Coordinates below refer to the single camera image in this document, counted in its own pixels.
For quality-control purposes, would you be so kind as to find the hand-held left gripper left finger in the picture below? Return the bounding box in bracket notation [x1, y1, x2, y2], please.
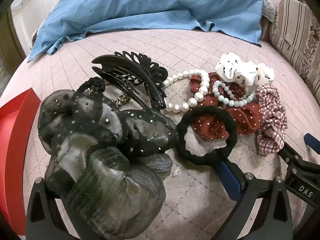
[26, 177, 78, 240]

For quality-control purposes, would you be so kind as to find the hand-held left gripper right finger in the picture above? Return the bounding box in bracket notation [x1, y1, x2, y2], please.
[214, 158, 294, 240]

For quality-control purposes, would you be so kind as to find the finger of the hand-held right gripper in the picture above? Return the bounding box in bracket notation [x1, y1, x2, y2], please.
[276, 141, 305, 166]
[303, 133, 320, 155]

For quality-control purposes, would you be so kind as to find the red plaid scrunchie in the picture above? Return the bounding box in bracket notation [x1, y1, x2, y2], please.
[255, 84, 288, 155]

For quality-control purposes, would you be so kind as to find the black fuzzy hair tie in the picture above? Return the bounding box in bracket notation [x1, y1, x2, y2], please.
[176, 105, 238, 166]

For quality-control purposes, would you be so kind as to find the dark red dotted scrunchie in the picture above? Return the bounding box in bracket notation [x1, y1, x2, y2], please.
[189, 72, 262, 140]

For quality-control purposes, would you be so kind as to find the red box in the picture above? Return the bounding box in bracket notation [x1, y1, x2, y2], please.
[0, 87, 42, 236]

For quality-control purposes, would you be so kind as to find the grey striped organza scrunchie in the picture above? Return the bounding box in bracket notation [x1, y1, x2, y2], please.
[45, 140, 167, 239]

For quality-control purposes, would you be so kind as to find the white pearl bracelet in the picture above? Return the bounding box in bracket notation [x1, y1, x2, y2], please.
[162, 69, 211, 113]

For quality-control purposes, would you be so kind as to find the white dotted scrunchie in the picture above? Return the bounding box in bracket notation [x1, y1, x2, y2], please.
[214, 52, 275, 93]

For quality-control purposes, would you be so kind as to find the grey glitter fabric piece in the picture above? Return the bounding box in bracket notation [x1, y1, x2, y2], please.
[143, 154, 173, 181]

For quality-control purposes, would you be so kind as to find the striped floral cushion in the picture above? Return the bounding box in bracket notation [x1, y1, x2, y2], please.
[269, 0, 320, 93]

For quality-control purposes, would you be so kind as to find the black dotted mesh scrunchie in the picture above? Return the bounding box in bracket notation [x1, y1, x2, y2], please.
[38, 87, 178, 159]

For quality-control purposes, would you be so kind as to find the black hair claw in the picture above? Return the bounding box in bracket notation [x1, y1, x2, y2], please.
[91, 51, 168, 110]

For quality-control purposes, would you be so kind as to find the grey knitted pillow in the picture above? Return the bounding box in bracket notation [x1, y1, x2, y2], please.
[260, 0, 278, 23]

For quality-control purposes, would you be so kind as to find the pink quilted mattress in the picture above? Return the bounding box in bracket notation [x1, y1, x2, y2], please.
[0, 26, 320, 240]

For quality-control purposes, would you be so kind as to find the blue cloth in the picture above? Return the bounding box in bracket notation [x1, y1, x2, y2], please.
[27, 0, 265, 63]

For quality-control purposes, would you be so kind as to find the white furniture panel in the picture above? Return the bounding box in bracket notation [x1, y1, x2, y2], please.
[10, 0, 54, 47]

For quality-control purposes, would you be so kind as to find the light blue bead bracelet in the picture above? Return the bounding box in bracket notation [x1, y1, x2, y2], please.
[212, 80, 257, 108]

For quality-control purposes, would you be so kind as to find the gold braided hair tie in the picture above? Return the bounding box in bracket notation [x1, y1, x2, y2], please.
[86, 80, 131, 108]

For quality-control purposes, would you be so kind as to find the black coil hair tie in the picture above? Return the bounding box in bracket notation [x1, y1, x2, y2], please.
[76, 77, 105, 95]

